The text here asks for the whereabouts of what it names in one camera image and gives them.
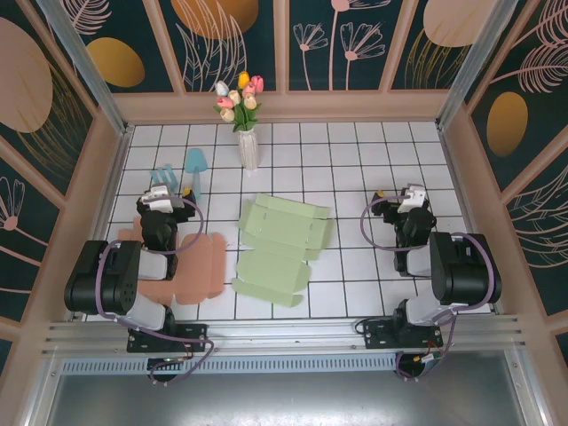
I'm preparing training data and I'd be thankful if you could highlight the orange paper box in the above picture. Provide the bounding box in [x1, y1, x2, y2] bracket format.
[117, 228, 228, 307]

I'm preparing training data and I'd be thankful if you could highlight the green paper box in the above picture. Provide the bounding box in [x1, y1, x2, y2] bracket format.
[231, 193, 335, 308]

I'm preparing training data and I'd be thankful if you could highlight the teal garden fork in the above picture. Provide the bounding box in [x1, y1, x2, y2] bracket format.
[149, 163, 181, 196]

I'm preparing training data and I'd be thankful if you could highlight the teal garden trowel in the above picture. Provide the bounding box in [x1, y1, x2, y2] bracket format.
[185, 148, 209, 201]

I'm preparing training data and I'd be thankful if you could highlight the white ribbed vase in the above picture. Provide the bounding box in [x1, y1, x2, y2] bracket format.
[238, 128, 260, 170]

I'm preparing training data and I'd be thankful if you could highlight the artificial tulip bouquet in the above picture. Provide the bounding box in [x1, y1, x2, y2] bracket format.
[213, 70, 265, 133]

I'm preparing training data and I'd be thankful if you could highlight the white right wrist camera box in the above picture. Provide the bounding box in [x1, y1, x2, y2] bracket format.
[396, 185, 427, 215]

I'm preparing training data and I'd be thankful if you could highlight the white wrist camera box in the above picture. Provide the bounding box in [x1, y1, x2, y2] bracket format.
[396, 185, 427, 215]
[142, 185, 184, 213]

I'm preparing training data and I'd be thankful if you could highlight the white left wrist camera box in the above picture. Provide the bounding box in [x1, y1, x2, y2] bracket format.
[142, 185, 184, 213]

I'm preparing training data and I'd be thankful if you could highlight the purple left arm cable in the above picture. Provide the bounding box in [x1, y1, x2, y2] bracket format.
[95, 197, 215, 383]

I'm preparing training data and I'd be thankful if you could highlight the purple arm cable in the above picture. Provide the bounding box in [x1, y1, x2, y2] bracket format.
[360, 196, 497, 381]
[95, 197, 215, 383]

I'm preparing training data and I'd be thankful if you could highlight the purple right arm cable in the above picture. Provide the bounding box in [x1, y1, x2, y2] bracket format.
[360, 196, 497, 381]

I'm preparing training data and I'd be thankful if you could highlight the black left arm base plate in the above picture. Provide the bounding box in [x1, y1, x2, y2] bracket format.
[127, 323, 209, 354]

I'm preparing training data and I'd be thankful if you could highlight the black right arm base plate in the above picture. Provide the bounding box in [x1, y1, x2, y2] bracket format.
[362, 319, 445, 350]

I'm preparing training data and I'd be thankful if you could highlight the aluminium frame post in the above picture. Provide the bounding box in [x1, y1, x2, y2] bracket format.
[434, 0, 520, 130]
[37, 0, 134, 137]

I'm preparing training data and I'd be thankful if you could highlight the aluminium mounting rail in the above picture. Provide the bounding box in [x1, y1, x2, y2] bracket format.
[42, 314, 529, 356]

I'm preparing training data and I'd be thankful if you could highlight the grey slotted cable duct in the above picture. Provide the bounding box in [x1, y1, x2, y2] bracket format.
[59, 357, 400, 376]

